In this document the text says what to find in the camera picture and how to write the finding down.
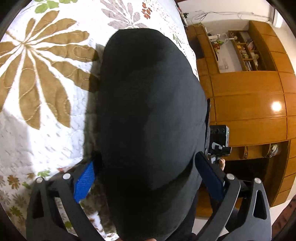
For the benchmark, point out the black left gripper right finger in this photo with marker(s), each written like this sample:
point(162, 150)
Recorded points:
point(236, 215)

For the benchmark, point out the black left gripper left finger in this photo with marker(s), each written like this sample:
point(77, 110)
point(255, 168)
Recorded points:
point(54, 212)

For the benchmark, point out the black pants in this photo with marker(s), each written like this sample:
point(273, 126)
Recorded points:
point(152, 114)

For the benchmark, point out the person's right hand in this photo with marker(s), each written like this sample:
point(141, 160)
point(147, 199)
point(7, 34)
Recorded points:
point(222, 163)

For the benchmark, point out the wooden wardrobe cabinet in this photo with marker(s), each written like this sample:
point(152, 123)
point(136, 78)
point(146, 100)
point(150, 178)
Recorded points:
point(257, 103)

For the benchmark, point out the white air conditioner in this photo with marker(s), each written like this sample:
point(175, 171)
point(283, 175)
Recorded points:
point(277, 19)

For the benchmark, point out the floral quilted bedspread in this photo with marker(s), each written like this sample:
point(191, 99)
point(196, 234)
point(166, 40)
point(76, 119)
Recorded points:
point(50, 59)

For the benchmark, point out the black camera box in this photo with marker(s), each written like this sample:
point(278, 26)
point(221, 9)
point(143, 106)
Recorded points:
point(219, 134)

